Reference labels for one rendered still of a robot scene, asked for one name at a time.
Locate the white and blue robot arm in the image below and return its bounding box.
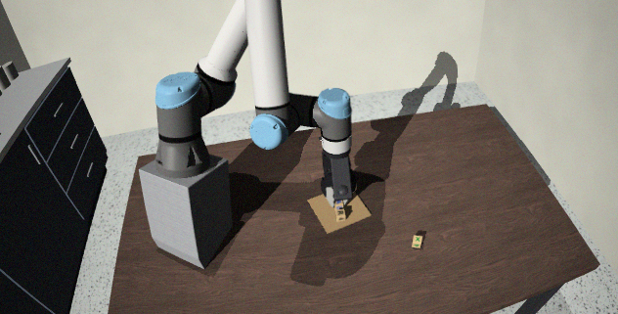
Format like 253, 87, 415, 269
155, 0, 352, 178

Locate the tan square mat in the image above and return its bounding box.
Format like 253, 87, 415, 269
308, 191, 371, 234

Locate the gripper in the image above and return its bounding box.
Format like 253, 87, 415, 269
321, 148, 357, 207

